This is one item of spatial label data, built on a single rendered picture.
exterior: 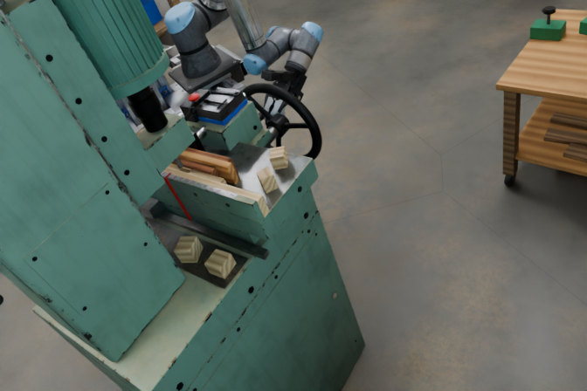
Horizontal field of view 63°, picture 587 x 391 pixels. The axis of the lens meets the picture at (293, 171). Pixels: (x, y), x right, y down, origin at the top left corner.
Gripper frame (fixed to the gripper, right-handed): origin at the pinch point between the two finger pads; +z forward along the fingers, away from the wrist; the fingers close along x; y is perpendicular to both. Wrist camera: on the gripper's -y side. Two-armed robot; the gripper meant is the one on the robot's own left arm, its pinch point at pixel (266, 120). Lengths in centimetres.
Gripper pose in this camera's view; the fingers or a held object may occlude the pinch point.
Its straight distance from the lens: 151.9
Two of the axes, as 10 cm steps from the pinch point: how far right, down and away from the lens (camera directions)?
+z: -4.1, 9.1, -1.1
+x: -7.7, -2.7, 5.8
